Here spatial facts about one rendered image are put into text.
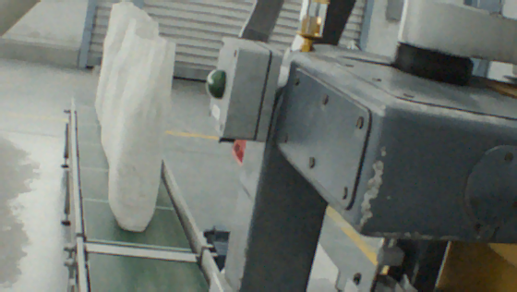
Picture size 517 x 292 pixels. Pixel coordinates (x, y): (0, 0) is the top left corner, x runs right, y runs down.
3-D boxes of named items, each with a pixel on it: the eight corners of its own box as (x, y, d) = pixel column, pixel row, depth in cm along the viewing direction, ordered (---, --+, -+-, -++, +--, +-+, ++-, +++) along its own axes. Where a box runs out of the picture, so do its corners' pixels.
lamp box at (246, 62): (207, 119, 77) (222, 35, 75) (247, 124, 79) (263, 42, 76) (222, 139, 70) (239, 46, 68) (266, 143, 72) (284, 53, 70)
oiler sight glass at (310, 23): (294, 30, 76) (300, -2, 75) (316, 33, 76) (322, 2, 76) (302, 32, 73) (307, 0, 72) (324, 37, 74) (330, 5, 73)
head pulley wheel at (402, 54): (376, 58, 77) (379, 36, 76) (444, 72, 79) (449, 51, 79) (412, 75, 68) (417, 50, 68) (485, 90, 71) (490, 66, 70)
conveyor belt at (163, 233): (75, 117, 454) (77, 103, 451) (132, 124, 465) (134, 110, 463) (85, 266, 249) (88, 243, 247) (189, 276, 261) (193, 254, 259)
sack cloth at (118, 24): (90, 111, 438) (108, -3, 422) (120, 115, 445) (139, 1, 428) (95, 131, 396) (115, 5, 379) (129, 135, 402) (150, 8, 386)
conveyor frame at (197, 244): (68, 117, 452) (71, 97, 449) (138, 126, 467) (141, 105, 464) (73, 273, 244) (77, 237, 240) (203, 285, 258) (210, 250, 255)
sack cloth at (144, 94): (102, 188, 307) (126, 22, 290) (150, 194, 313) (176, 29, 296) (105, 229, 263) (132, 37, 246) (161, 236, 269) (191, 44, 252)
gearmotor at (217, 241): (187, 249, 289) (193, 215, 286) (222, 252, 294) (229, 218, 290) (201, 282, 262) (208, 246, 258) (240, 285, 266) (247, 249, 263)
